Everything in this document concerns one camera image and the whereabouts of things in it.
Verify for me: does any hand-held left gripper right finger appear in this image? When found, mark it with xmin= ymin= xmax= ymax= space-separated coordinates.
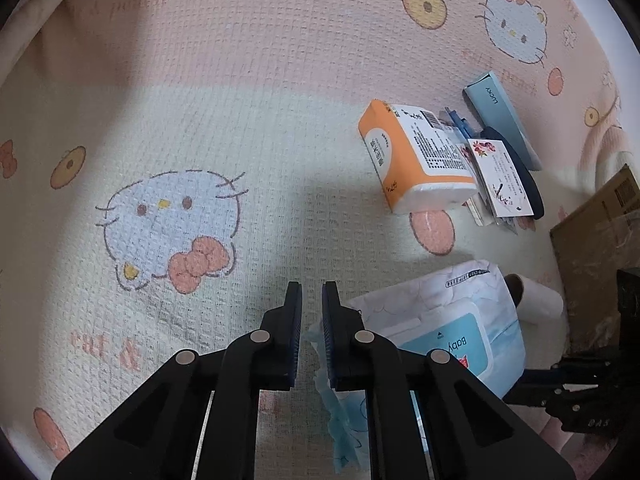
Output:
xmin=321 ymin=280 xmax=576 ymax=480

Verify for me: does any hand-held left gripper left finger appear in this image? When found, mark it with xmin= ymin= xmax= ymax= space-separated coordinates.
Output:
xmin=50 ymin=281 xmax=304 ymax=480

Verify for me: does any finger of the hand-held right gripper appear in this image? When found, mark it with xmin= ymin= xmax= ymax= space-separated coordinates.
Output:
xmin=506 ymin=367 xmax=568 ymax=406
xmin=557 ymin=347 xmax=621 ymax=373

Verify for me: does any blue white wet wipes pack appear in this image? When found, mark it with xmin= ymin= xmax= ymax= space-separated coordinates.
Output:
xmin=306 ymin=259 xmax=527 ymax=466

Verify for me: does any light blue cardboard box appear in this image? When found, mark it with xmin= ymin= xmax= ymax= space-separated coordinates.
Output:
xmin=462 ymin=72 xmax=543 ymax=171

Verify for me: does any white paper roll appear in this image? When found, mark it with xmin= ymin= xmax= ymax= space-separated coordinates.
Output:
xmin=504 ymin=274 xmax=566 ymax=323

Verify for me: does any brown cardboard box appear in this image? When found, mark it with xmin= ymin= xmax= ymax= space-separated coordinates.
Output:
xmin=550 ymin=164 xmax=640 ymax=361

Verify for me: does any navy glasses case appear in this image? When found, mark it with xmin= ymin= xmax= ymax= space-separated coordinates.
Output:
xmin=480 ymin=127 xmax=546 ymax=221

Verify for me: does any orange tissue pack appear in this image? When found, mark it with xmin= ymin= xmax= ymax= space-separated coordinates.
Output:
xmin=357 ymin=100 xmax=478 ymax=215

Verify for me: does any white card red flower print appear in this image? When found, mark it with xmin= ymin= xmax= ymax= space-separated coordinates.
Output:
xmin=466 ymin=137 xmax=532 ymax=218

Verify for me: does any blue pens clear pack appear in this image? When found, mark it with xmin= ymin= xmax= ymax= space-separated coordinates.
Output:
xmin=442 ymin=107 xmax=537 ymax=235

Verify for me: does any pink cartoon printed blanket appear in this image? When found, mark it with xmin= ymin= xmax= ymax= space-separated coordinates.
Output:
xmin=0 ymin=0 xmax=640 ymax=480

